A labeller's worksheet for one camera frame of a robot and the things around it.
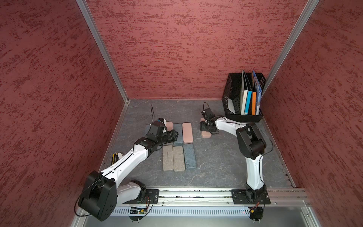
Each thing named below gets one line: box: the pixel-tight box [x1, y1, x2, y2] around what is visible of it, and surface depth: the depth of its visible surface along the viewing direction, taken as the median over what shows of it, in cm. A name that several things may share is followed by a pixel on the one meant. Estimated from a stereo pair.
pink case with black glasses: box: [182, 122, 194, 145], surface depth 99 cm
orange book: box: [251, 72, 257, 116], surface depth 92 cm
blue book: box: [252, 69, 262, 116], surface depth 91 cm
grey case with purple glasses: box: [183, 143, 197, 169], surface depth 87 cm
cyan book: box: [244, 90, 253, 116], surface depth 94 cm
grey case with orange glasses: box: [162, 145, 174, 171], surface depth 87 cm
